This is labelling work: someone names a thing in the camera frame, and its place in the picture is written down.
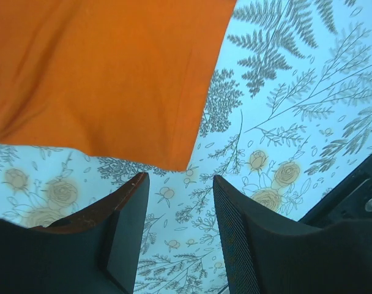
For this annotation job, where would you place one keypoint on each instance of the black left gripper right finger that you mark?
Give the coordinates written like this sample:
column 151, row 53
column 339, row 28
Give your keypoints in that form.
column 265, row 252

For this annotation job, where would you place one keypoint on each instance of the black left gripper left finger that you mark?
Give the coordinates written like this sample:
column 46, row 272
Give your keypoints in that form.
column 95, row 250

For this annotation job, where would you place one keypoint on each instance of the floral patterned table mat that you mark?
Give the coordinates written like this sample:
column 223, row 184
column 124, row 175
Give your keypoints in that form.
column 288, row 116

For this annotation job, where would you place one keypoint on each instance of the orange t shirt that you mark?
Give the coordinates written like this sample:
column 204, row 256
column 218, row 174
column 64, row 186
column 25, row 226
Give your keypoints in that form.
column 124, row 79

